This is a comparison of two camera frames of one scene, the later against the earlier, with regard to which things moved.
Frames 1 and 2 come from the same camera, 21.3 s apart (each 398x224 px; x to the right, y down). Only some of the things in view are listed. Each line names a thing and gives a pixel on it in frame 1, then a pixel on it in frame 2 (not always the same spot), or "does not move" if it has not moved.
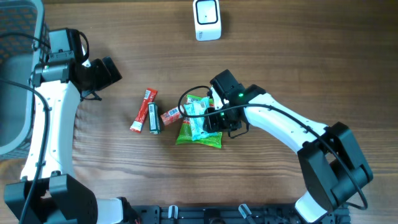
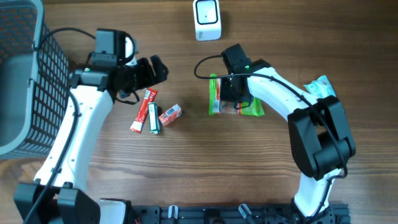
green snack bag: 214,140 → 217,106
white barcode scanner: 207,17 does not move
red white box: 150,95 does not move
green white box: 154,119 does not move
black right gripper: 213,124 → 226,95
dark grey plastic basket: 24,41 does not move
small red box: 171,116 does not move
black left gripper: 106,78 → 148,77
